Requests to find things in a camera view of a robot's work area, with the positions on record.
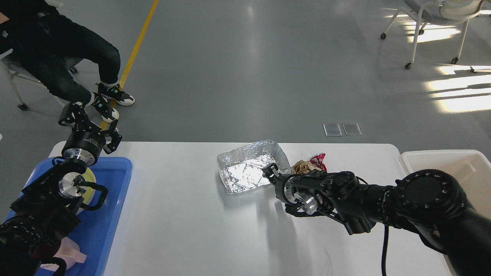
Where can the crushed red can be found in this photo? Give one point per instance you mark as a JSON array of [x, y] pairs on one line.
[[318, 161]]

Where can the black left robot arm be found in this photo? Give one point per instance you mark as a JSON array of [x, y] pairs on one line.
[[46, 212]]

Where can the brown paper ball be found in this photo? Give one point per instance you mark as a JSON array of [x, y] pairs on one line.
[[303, 167]]

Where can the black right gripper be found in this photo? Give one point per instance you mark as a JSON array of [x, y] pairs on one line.
[[285, 191]]

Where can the seated person in black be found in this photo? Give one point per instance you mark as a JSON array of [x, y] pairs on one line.
[[42, 38]]

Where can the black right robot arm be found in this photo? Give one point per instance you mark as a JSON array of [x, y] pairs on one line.
[[429, 203]]

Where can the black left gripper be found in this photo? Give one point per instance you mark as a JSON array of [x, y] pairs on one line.
[[83, 143]]

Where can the white office chair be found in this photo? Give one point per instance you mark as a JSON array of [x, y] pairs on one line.
[[440, 13]]

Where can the pink mug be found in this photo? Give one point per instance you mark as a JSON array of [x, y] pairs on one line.
[[67, 249]]

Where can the white plastic bin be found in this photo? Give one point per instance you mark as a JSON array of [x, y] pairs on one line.
[[470, 167]]

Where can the aluminium foil tray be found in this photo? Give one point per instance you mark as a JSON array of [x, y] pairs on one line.
[[240, 169]]

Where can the yellow plastic plate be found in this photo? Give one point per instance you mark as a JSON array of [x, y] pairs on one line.
[[90, 178]]

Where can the blue plastic tray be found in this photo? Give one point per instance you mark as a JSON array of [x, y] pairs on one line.
[[95, 233]]

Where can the black white sneaker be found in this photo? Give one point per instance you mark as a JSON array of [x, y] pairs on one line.
[[101, 105], [115, 93]]

